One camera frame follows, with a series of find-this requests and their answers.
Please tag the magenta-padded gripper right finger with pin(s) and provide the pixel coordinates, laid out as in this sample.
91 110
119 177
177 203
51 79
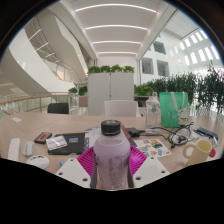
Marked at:
148 171

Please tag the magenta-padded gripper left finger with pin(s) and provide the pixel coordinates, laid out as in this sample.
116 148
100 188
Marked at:
73 171

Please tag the purple drink bottle black cap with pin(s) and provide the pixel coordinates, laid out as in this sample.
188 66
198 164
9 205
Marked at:
111 156

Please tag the clear plastic water bottle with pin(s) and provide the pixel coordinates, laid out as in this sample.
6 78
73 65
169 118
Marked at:
152 111

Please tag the small blue marker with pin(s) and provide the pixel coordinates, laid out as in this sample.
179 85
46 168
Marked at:
61 164

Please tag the colourful sticker sheet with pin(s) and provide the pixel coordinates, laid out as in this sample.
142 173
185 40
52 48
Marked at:
153 148

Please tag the black tablet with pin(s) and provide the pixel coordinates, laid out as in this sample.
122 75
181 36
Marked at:
75 146

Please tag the small white box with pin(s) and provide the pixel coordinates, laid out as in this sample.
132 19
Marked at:
56 142

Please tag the white computer mouse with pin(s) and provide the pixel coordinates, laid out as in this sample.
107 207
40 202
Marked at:
37 161

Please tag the standing picture card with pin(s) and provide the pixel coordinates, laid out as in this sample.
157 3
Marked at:
90 135

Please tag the black charger block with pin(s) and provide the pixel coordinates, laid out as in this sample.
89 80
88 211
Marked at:
133 132

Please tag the black and orange case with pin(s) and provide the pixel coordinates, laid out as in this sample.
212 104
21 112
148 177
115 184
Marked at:
42 137

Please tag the small white oval device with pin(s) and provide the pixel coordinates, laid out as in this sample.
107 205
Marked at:
29 148

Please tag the cream yellow mug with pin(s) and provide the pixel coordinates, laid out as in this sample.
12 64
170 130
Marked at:
200 151

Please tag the black office chair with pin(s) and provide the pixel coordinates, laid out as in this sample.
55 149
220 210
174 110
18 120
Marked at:
58 108

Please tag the green tote bag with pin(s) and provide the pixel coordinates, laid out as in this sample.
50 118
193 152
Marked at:
170 108

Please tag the white chair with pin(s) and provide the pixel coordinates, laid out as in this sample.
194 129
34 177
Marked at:
121 108

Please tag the small white paper slip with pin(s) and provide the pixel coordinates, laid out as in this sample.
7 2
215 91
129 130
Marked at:
16 119

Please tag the small potted green plant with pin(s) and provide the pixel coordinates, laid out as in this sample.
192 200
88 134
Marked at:
72 90
82 90

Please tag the low green planter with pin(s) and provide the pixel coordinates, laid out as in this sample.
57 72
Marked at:
143 90

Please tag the glass railing wooden handrail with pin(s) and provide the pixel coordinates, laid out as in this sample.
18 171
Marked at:
26 99

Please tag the white cabinet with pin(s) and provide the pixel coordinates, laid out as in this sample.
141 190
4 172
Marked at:
110 91

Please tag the tall green hedge plants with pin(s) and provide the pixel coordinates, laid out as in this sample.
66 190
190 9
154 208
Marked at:
193 90

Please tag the green plants on cabinet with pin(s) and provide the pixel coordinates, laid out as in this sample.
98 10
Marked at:
111 69

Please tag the ceiling light strips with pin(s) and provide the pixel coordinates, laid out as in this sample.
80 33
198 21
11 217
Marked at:
115 27

